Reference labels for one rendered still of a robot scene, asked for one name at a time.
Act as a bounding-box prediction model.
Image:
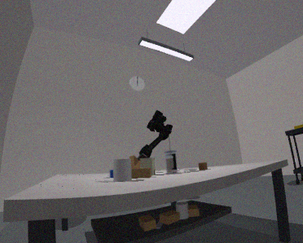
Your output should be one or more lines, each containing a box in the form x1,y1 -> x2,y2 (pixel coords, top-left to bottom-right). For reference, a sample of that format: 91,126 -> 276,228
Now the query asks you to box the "dark lower shelf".
90,200 -> 232,243

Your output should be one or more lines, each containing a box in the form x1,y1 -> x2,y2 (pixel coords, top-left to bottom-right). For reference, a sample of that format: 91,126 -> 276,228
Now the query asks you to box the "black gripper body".
150,121 -> 173,131

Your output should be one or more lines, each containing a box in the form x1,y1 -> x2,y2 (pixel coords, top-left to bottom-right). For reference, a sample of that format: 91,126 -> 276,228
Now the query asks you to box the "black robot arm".
138,110 -> 169,159

